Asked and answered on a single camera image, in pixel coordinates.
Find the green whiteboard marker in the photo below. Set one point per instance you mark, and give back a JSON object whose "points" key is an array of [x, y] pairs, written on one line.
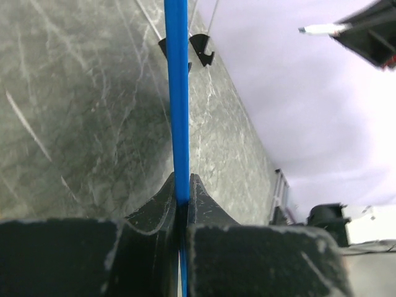
{"points": [[325, 29]]}

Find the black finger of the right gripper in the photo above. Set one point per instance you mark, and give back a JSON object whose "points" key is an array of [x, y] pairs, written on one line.
{"points": [[372, 33]]}

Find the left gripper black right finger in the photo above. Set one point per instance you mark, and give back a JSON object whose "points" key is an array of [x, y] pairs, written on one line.
{"points": [[225, 258]]}

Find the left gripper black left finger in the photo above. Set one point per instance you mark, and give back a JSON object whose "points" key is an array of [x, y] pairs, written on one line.
{"points": [[132, 256]]}

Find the blue framed whiteboard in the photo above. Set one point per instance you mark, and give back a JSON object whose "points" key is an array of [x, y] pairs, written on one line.
{"points": [[177, 55]]}

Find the whiteboard wire stand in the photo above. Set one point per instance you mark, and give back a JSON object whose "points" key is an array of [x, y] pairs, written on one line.
{"points": [[199, 41]]}

